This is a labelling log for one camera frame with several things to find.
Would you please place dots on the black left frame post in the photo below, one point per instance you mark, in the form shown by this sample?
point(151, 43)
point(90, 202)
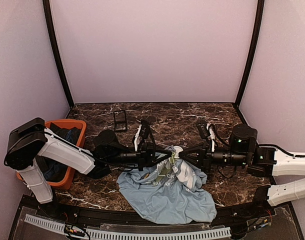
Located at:
point(56, 52)

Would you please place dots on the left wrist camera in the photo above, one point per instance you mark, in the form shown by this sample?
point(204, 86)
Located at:
point(142, 133)

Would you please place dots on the light blue printed t-shirt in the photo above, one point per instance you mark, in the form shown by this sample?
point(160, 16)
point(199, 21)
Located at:
point(172, 197)

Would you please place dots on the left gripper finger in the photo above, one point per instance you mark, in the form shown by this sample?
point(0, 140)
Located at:
point(163, 161)
point(161, 151)

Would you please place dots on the black frame post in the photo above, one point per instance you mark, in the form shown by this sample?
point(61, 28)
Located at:
point(251, 52)
point(56, 52)

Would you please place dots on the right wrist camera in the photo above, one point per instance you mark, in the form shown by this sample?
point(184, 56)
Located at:
point(207, 133)

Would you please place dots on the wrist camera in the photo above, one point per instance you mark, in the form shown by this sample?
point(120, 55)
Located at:
point(142, 133)
point(207, 133)

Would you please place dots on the orange plastic bin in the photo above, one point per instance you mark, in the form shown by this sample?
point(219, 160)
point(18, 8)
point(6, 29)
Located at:
point(58, 175)

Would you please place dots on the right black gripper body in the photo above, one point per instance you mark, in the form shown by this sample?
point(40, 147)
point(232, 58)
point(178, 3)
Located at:
point(206, 156)

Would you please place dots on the black front table rail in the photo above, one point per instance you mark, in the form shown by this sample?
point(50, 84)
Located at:
point(241, 217)

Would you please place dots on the black right frame post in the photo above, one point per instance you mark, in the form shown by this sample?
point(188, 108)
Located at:
point(251, 52)

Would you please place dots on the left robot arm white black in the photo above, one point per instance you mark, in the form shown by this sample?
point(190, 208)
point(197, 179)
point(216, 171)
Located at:
point(33, 139)

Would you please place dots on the white slotted cable duct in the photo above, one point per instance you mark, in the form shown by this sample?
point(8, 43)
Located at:
point(151, 234)

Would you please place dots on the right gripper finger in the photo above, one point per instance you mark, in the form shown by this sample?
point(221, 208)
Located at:
point(192, 160)
point(194, 151)

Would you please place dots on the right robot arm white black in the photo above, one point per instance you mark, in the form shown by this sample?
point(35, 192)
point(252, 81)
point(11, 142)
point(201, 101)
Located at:
point(260, 160)

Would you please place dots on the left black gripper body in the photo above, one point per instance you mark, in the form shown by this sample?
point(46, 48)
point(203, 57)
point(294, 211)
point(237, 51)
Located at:
point(142, 158)

